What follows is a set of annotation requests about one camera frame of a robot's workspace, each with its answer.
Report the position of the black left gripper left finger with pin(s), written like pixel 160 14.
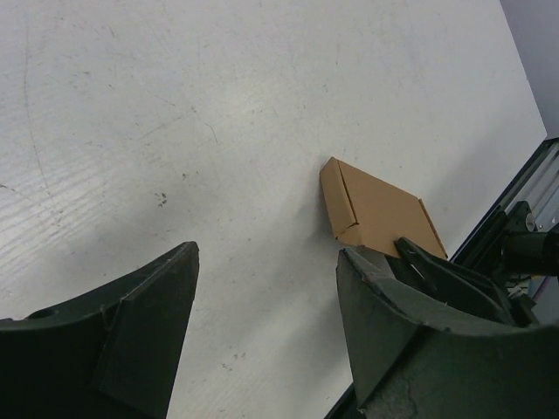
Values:
pixel 112 352

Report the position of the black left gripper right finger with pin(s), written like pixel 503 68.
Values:
pixel 412 356

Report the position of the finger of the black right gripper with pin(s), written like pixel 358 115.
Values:
pixel 454 285

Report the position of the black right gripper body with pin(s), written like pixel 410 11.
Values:
pixel 529 254

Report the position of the brown cardboard paper box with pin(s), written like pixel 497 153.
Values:
pixel 366 211

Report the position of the aluminium table frame rail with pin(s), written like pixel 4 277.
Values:
pixel 541 191

